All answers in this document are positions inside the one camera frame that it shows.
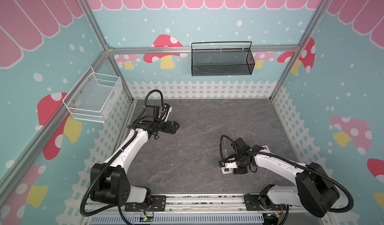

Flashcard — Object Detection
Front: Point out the clear handle screwdriver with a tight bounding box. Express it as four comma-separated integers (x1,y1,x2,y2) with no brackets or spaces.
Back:
223,146,229,162

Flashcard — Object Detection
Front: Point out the white remote control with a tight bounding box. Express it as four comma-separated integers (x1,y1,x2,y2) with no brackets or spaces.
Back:
221,168,234,175

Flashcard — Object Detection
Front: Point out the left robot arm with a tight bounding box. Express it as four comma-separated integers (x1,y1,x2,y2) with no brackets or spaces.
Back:
89,104,180,207

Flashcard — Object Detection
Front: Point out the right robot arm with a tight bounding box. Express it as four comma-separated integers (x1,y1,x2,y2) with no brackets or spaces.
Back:
220,138,340,218

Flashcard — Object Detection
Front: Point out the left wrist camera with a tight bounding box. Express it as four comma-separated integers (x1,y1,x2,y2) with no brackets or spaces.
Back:
162,103,172,116

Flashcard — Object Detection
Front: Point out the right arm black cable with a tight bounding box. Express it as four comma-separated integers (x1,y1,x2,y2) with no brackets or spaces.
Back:
219,134,355,214

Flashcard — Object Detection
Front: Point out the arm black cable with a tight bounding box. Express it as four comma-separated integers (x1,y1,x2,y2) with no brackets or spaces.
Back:
219,134,355,214
79,89,166,217

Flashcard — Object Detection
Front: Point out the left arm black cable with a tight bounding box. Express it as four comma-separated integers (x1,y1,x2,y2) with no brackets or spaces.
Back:
79,89,166,217

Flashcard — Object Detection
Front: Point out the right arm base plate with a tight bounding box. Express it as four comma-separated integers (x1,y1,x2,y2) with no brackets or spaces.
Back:
244,194,286,212

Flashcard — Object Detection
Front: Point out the aluminium mounting rail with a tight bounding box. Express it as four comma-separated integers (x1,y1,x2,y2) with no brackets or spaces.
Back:
80,192,334,217

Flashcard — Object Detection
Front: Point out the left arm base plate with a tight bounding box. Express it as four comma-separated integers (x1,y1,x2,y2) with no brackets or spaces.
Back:
124,195,167,212

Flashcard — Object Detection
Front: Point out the black wire mesh basket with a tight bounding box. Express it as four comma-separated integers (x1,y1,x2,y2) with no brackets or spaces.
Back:
191,41,256,77

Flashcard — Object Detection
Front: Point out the white wire mesh basket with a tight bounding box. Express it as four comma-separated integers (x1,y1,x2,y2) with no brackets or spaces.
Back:
63,67,123,123

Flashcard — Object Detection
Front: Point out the white vented cable duct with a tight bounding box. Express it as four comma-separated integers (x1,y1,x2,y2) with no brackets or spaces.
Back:
89,214,265,225

